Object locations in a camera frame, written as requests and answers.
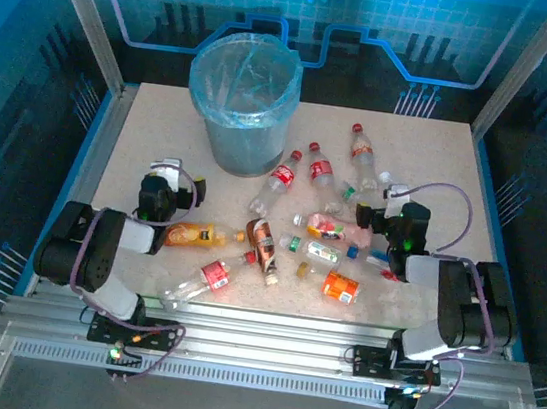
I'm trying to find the pink drink bottle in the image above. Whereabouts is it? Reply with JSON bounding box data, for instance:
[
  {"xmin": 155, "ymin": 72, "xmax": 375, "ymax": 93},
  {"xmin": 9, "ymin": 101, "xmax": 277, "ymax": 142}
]
[{"xmin": 290, "ymin": 208, "xmax": 376, "ymax": 249}]

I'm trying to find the orange juice bottle yellow cap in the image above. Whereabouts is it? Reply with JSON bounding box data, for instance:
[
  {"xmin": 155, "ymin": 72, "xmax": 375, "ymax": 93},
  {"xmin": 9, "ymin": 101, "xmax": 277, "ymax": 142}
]
[{"xmin": 160, "ymin": 217, "xmax": 248, "ymax": 258}]

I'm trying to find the blue-cap clear bottle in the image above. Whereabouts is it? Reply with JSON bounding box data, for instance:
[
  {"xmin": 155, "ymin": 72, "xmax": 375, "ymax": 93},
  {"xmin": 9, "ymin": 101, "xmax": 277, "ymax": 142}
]
[{"xmin": 343, "ymin": 244, "xmax": 405, "ymax": 283}]

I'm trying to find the green-cap bottle white label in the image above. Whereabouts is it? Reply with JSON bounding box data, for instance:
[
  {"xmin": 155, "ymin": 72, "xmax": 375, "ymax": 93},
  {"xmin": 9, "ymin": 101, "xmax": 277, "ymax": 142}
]
[{"xmin": 275, "ymin": 233, "xmax": 345, "ymax": 268}]

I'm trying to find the red-cap Coca-Cola bottle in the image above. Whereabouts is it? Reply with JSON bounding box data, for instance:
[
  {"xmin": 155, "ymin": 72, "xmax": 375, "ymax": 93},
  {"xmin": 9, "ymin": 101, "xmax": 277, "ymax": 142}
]
[
  {"xmin": 299, "ymin": 141, "xmax": 356, "ymax": 218},
  {"xmin": 246, "ymin": 144, "xmax": 306, "ymax": 221}
]

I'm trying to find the red-cap bottle orange-red label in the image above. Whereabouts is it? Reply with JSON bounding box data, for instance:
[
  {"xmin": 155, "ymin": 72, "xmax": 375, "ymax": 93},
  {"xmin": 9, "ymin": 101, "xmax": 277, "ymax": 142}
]
[{"xmin": 343, "ymin": 121, "xmax": 389, "ymax": 194}]

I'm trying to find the gold-cap bottle orange label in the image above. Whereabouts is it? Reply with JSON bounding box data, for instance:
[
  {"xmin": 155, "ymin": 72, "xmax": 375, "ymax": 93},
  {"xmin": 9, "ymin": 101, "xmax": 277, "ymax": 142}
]
[{"xmin": 292, "ymin": 260, "xmax": 364, "ymax": 306}]

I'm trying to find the long clear bottle red label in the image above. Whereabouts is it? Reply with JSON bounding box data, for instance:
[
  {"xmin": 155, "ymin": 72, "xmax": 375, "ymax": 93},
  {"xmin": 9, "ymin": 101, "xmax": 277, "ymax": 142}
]
[{"xmin": 157, "ymin": 239, "xmax": 259, "ymax": 322}]

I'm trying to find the brown coffee drink bottle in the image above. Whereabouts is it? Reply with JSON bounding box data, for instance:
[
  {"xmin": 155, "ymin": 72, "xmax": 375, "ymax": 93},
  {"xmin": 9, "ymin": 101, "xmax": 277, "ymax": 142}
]
[{"xmin": 237, "ymin": 215, "xmax": 286, "ymax": 288}]

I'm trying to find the translucent grey waste bin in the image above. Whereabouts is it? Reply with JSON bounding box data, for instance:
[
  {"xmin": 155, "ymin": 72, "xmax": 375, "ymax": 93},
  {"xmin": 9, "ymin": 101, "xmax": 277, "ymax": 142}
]
[{"xmin": 195, "ymin": 102, "xmax": 291, "ymax": 183}]

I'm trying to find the trash bin with blue liner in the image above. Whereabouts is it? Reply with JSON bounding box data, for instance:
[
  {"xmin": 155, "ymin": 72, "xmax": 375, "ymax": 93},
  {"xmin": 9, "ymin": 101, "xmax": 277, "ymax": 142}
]
[{"xmin": 183, "ymin": 25, "xmax": 309, "ymax": 138}]

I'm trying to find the green-cap clear unlabelled bottle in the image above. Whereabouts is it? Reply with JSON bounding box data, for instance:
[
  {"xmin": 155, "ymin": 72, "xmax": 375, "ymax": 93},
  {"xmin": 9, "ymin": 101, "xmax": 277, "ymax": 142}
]
[{"xmin": 339, "ymin": 183, "xmax": 371, "ymax": 209}]

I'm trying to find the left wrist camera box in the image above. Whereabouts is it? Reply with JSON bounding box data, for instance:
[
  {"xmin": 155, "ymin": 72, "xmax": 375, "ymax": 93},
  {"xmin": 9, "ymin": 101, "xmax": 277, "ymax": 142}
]
[{"xmin": 148, "ymin": 155, "xmax": 184, "ymax": 186}]

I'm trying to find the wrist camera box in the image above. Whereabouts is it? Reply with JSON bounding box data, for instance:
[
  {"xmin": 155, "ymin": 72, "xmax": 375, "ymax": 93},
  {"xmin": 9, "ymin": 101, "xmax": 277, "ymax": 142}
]
[
  {"xmin": 380, "ymin": 181, "xmax": 413, "ymax": 218},
  {"xmin": 148, "ymin": 155, "xmax": 184, "ymax": 186}
]

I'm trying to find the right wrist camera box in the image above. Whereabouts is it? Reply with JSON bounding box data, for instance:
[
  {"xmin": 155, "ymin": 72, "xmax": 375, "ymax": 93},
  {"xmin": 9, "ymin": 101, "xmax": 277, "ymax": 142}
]
[{"xmin": 380, "ymin": 181, "xmax": 413, "ymax": 218}]

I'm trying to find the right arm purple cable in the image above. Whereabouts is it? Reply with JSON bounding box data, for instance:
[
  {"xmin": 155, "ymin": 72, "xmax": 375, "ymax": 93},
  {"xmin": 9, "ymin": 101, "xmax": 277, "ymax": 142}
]
[{"xmin": 367, "ymin": 177, "xmax": 518, "ymax": 409}]

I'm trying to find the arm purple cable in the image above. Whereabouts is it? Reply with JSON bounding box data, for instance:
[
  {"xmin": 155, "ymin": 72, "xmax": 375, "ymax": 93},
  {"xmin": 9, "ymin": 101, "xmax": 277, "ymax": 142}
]
[
  {"xmin": 367, "ymin": 177, "xmax": 518, "ymax": 409},
  {"xmin": 57, "ymin": 154, "xmax": 208, "ymax": 390}
]

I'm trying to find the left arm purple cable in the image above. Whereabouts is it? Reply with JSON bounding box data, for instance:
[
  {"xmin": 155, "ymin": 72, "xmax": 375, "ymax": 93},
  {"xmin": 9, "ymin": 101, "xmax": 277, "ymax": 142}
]
[{"xmin": 57, "ymin": 154, "xmax": 208, "ymax": 390}]

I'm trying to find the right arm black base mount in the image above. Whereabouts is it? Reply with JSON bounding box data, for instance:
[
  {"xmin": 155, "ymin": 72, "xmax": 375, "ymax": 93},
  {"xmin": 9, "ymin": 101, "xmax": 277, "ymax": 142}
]
[{"xmin": 349, "ymin": 343, "xmax": 446, "ymax": 389}]

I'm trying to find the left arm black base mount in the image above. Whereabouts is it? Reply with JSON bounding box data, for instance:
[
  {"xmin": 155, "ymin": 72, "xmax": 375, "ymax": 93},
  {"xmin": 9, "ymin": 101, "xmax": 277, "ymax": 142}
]
[{"xmin": 86, "ymin": 309, "xmax": 183, "ymax": 354}]

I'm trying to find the aluminium frame rail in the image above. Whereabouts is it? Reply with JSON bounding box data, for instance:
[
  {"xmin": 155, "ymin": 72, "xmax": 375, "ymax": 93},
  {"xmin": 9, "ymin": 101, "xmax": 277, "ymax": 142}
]
[{"xmin": 0, "ymin": 274, "xmax": 541, "ymax": 404}]

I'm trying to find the slotted grey cable duct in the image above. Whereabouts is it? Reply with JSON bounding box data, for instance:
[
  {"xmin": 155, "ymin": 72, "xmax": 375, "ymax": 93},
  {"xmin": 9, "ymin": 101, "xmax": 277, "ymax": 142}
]
[{"xmin": 10, "ymin": 337, "xmax": 392, "ymax": 408}]

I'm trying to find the aluminium frame post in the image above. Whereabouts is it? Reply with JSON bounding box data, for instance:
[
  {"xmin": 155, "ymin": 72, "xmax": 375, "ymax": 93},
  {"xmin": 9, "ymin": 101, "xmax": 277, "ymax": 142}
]
[
  {"xmin": 468, "ymin": 0, "xmax": 547, "ymax": 151},
  {"xmin": 21, "ymin": 0, "xmax": 138, "ymax": 98}
]

